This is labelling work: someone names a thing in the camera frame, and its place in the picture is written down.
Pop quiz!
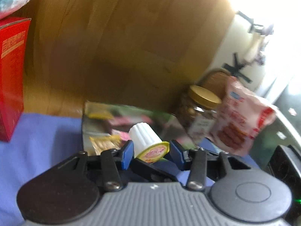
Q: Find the wood grain backdrop sheet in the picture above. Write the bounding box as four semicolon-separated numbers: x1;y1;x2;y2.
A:
22;0;234;116

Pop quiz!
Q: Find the nut jar gold lid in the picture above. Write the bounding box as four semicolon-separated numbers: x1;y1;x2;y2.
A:
175;85;221;144

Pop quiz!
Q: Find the orange snack packet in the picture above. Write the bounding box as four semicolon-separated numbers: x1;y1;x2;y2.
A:
89;135;122;155

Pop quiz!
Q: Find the white jelly cup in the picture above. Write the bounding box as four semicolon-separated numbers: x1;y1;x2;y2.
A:
128;122;169;164

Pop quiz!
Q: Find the red gift box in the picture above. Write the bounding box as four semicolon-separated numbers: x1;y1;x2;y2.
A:
0;17;31;142

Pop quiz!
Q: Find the round wooden tray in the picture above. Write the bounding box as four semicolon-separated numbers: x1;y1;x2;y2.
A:
198;69;231;100

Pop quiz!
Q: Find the pink snack bag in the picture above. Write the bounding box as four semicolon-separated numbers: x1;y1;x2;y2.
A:
209;76;277;156

